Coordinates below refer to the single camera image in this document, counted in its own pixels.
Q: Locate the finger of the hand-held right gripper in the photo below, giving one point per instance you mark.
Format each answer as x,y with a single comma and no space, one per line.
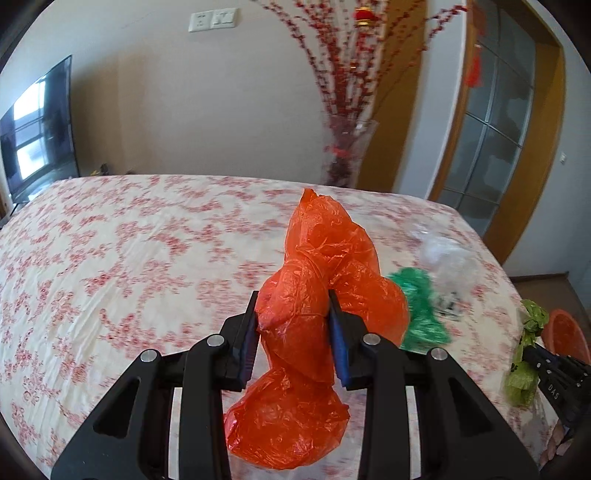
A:
558,362
561,397

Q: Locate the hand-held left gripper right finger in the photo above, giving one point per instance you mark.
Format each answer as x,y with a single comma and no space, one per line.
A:
340,355

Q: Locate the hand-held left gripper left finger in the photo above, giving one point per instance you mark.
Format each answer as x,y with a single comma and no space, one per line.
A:
244,353

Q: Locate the orange-lined grey plastic basket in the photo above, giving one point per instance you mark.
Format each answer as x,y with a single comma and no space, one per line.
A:
570,332

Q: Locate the olive green plastic bag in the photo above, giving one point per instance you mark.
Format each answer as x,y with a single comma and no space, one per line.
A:
519,387

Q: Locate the orange plastic bag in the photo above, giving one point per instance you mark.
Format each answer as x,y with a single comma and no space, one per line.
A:
295,415

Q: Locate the clear plastic bag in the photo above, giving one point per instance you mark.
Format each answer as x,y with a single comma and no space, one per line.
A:
443,258

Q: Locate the floral tablecloth table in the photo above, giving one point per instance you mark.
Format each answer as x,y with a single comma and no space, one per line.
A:
115,277

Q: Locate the glass vase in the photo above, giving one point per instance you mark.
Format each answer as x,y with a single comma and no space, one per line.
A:
344,157

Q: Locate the frosted glass door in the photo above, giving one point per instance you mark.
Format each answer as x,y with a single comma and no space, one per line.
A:
489,152

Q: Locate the red berry branches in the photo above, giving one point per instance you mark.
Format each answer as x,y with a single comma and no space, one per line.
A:
344,92

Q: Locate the black flat television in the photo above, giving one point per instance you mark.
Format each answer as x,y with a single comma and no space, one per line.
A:
37,138

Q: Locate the red hanging character ornament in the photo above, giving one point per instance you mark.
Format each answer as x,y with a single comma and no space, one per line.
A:
474,69

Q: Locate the small red hanging ornament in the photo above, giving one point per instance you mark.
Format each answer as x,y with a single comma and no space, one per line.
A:
364,14

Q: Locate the wooden door frame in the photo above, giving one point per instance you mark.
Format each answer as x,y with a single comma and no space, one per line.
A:
531,207

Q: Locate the wooden wall trim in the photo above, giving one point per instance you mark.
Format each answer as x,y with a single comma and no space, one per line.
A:
406,138

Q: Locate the white wall socket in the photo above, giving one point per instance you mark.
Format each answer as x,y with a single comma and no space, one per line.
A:
201,21

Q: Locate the white double wall switch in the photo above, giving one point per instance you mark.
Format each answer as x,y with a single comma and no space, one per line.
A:
225,17

